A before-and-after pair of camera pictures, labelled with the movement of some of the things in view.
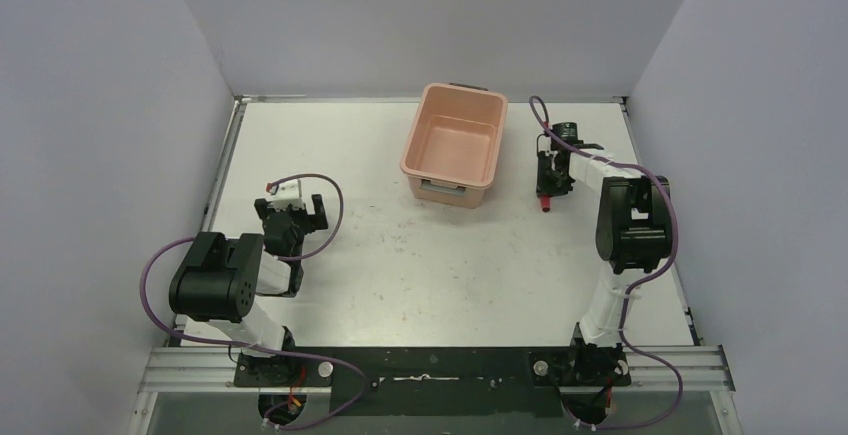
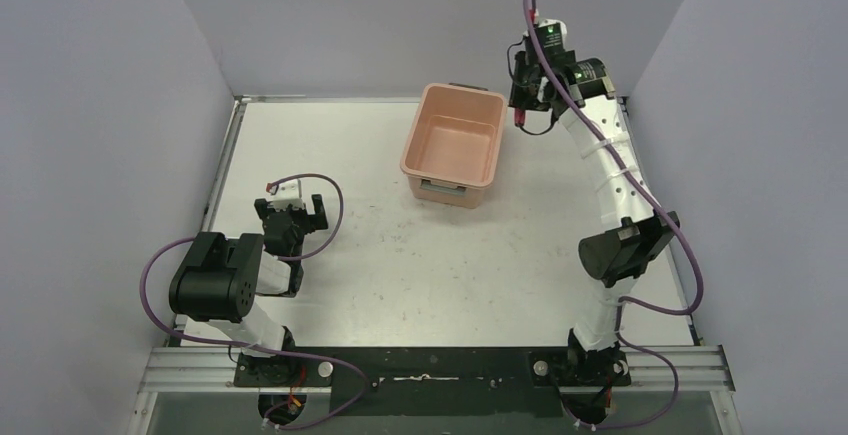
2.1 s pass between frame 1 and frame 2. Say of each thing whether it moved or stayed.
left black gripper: stayed
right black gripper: moved
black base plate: stayed
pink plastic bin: stayed
